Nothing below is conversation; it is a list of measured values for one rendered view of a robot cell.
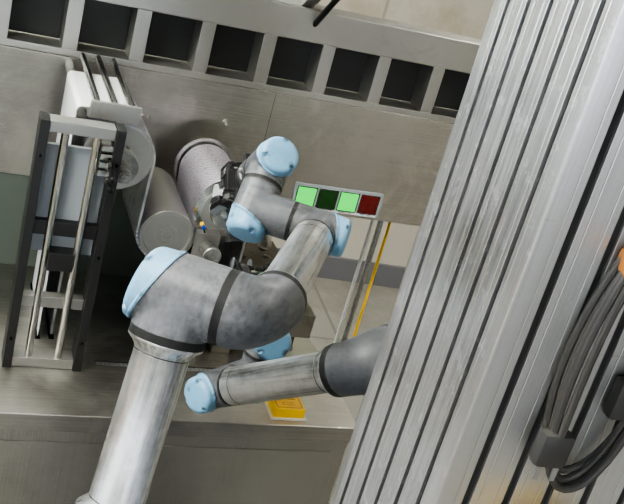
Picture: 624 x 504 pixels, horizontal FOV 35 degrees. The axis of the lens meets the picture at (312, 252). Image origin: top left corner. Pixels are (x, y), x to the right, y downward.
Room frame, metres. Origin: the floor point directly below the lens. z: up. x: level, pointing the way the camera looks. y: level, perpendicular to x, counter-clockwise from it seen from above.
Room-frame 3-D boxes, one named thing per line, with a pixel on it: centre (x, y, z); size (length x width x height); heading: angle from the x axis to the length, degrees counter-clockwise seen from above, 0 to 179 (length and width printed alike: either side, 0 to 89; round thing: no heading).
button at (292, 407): (1.87, -0.04, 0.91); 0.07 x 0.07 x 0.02; 23
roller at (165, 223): (2.09, 0.36, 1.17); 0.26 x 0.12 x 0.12; 23
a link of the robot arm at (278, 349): (1.80, 0.04, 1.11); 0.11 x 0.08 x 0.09; 23
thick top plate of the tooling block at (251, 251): (2.25, 0.10, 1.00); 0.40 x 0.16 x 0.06; 23
